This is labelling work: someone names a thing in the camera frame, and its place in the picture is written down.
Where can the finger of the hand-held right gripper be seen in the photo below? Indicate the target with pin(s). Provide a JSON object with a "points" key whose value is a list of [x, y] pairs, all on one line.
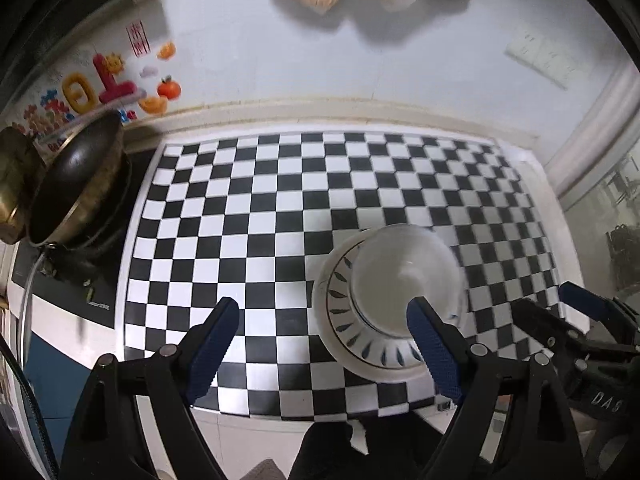
{"points": [[540, 322], [585, 300]]}

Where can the blue cabinet front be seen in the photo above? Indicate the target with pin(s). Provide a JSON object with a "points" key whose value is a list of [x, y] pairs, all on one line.
{"points": [[55, 385]]}

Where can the white pastel spotted bowl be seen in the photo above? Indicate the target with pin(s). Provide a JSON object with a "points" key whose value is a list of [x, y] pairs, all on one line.
{"points": [[395, 275]]}

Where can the brass pot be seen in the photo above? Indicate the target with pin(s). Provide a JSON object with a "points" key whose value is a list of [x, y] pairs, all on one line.
{"points": [[15, 180]]}

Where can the person's dark trousers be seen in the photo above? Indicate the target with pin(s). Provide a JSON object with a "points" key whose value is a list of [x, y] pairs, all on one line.
{"points": [[325, 450]]}

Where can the glass door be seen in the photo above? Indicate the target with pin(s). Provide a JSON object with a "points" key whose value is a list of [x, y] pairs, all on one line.
{"points": [[600, 220]]}

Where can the black wok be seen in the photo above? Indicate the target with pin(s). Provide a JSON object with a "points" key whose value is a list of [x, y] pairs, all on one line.
{"points": [[75, 170]]}

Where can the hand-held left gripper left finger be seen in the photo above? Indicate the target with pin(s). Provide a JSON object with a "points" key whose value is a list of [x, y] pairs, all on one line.
{"points": [[215, 345]]}

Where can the colourful wall sticker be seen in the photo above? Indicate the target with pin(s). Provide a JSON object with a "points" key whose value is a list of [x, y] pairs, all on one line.
{"points": [[80, 90]]}

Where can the black stove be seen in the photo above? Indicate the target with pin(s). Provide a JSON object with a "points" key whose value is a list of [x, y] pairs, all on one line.
{"points": [[100, 290]]}

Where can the black white checkered mat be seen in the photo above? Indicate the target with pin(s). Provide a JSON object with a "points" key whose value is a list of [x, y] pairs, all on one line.
{"points": [[250, 200]]}

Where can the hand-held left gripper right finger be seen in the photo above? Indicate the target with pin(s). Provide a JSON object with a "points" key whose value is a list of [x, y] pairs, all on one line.
{"points": [[435, 355]]}

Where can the white wall switch panel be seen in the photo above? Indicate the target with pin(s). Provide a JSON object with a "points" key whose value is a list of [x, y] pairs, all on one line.
{"points": [[545, 55]]}

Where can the black range hood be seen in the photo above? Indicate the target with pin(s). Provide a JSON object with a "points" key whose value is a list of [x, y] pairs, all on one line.
{"points": [[75, 5]]}

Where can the white plate blue leaf pattern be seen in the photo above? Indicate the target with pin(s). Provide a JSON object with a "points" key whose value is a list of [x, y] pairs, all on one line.
{"points": [[342, 305]]}

